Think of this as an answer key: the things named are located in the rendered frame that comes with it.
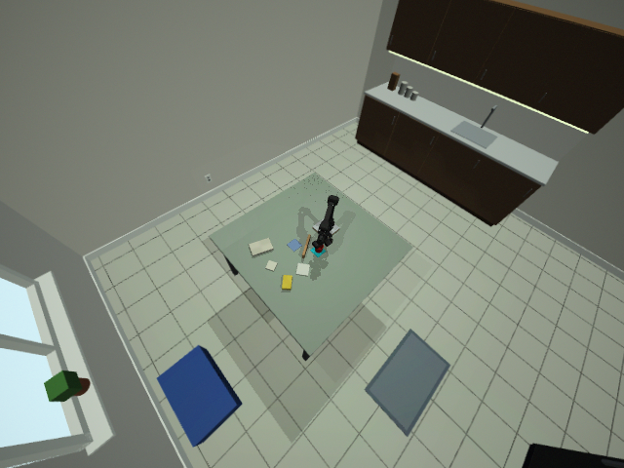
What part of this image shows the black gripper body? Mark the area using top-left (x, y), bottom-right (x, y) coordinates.
top-left (312, 232), bottom-right (332, 249)

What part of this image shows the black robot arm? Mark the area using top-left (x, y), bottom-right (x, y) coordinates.
top-left (316, 195), bottom-right (339, 247)

